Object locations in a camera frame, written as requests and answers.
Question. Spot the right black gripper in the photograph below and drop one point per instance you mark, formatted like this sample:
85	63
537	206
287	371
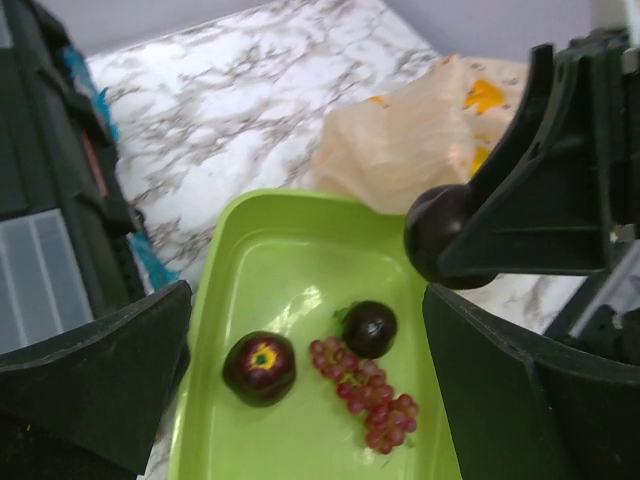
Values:
545	200

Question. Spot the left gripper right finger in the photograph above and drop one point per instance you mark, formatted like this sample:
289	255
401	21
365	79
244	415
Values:
522	406

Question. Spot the dark red fake apple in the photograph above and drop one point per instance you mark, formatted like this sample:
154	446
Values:
260	368

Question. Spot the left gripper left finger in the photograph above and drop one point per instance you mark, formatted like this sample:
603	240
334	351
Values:
87	404

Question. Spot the black plastic toolbox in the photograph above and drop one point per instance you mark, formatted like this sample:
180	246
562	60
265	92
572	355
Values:
65	224

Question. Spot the dark purple fake plum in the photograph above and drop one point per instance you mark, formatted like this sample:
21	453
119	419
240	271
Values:
432	221
369	329

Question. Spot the fake red grape bunch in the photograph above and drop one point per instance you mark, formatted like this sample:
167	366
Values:
389	418

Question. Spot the green plastic tray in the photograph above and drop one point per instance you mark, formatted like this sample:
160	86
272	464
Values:
285	261

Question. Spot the translucent orange plastic bag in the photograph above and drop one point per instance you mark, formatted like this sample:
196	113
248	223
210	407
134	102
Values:
438	129

